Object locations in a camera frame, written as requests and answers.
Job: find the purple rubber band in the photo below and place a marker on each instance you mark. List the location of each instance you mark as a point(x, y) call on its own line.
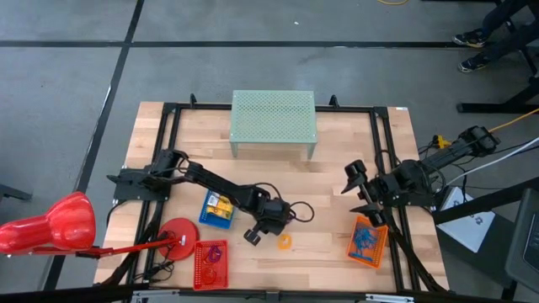
point(220, 253)
point(206, 257)

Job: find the black horizontal beam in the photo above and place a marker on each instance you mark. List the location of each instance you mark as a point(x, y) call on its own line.
point(63, 294)

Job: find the green perforated metal shelf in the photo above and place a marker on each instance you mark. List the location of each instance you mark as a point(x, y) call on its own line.
point(273, 115)

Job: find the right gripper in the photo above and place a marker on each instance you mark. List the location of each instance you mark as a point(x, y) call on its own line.
point(379, 189)

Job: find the person's shoe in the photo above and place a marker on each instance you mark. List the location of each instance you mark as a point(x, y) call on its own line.
point(473, 64)
point(469, 38)

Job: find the yellow packet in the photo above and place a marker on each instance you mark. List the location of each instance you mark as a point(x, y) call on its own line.
point(225, 209)

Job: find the white sticker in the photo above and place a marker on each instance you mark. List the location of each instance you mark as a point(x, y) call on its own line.
point(401, 108)

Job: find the blue plastic basket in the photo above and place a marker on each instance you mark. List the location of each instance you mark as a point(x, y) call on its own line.
point(204, 219)

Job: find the dark grey device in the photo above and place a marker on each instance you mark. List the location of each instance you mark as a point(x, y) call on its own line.
point(526, 244)

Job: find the person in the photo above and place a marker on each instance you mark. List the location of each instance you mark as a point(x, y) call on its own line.
point(509, 44)

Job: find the red plastic basket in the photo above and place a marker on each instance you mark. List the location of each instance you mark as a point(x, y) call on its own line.
point(221, 278)

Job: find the white box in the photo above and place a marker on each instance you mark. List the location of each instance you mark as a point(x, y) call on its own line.
point(467, 227)

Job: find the small white-labelled packet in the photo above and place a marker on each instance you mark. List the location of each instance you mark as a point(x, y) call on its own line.
point(212, 200)

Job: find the black desk bar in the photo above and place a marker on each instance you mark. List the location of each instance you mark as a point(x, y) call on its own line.
point(484, 203)

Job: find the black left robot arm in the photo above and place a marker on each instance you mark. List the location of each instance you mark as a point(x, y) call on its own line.
point(210, 181)

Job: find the black table frame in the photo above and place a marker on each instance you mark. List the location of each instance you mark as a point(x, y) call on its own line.
point(202, 107)

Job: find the orange plastic basket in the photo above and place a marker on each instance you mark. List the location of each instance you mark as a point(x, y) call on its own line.
point(379, 261)

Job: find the red desk lamp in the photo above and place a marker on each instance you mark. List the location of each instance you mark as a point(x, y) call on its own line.
point(63, 223)

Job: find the dark furniture leg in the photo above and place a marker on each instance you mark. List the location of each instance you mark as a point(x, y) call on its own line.
point(12, 192)

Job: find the black furniture base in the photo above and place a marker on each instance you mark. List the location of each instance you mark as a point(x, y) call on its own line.
point(497, 107)

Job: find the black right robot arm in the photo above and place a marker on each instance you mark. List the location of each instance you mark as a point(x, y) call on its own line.
point(421, 177)

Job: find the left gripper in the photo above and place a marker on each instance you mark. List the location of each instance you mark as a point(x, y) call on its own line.
point(271, 214)

